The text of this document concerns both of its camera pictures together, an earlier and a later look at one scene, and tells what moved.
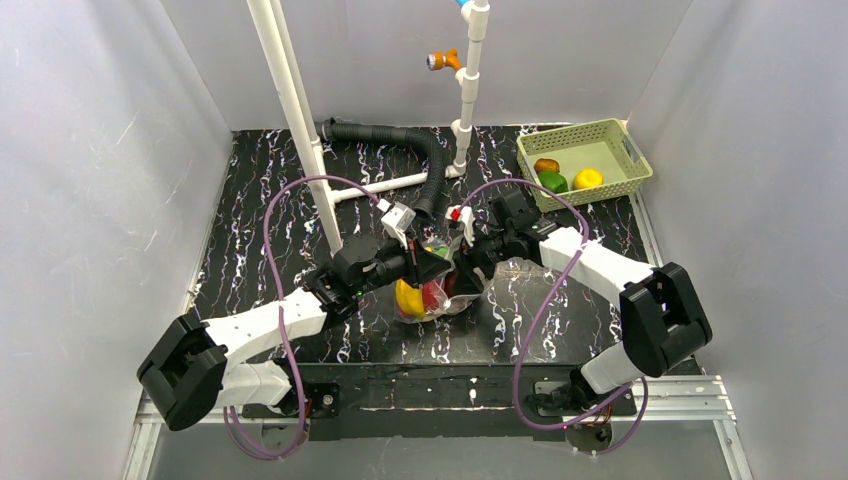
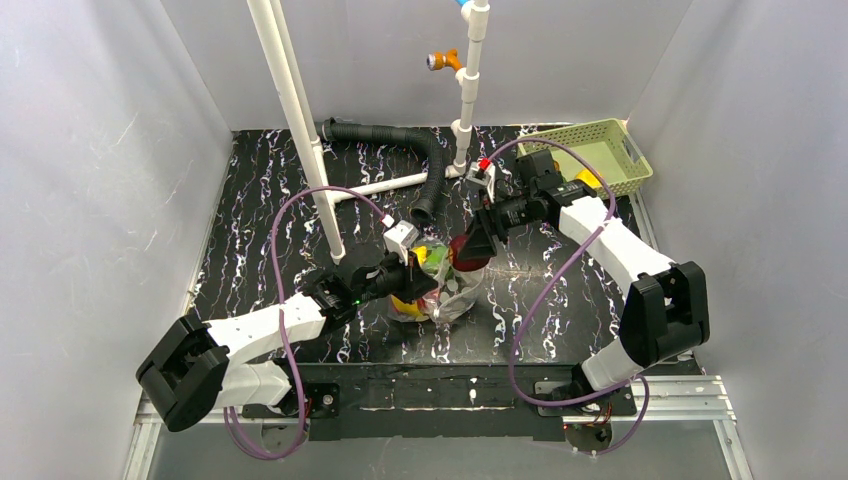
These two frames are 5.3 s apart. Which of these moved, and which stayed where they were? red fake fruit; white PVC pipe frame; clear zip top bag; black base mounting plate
Moved: red fake fruit
Stayed: white PVC pipe frame; black base mounting plate; clear zip top bag
